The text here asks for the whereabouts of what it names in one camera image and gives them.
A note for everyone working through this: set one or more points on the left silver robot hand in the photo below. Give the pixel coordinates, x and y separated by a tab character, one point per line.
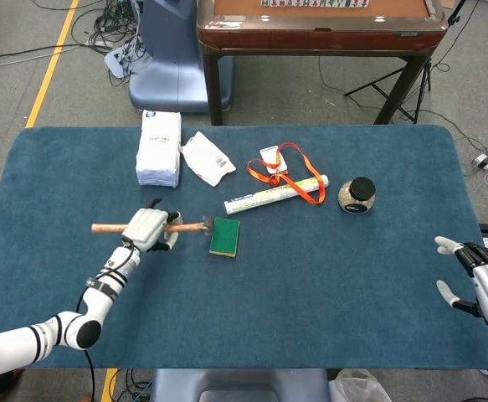
145	228

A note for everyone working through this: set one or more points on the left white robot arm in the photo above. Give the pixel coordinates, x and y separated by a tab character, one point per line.
97	299

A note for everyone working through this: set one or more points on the green and yellow sponge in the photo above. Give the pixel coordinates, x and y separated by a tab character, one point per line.
224	236

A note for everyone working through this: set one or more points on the white paper wrapped package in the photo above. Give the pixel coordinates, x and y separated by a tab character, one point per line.
158	146

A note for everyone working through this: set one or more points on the crumpled white plastic bag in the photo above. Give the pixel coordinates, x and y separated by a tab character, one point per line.
203	157

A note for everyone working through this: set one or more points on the white rolled paper tube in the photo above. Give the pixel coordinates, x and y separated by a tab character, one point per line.
264	196

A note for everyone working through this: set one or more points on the blue carpet table mat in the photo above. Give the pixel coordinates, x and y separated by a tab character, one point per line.
268	293

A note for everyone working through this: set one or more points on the white id badge holder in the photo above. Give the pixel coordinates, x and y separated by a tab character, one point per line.
270	157

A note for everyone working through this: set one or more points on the clear plastic bag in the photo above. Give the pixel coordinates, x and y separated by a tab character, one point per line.
358	387

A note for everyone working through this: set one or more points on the black lid glass jar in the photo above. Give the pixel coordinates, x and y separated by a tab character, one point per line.
361	190

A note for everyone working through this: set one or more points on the white socket board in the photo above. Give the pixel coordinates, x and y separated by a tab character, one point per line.
116	60

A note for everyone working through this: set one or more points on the grey blue robot torso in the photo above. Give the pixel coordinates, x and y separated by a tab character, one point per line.
235	385

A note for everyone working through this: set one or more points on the black tripod stand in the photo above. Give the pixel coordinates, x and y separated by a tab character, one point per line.
411	96

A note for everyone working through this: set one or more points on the brown mahjong table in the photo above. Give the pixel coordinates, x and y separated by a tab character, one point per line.
319	37

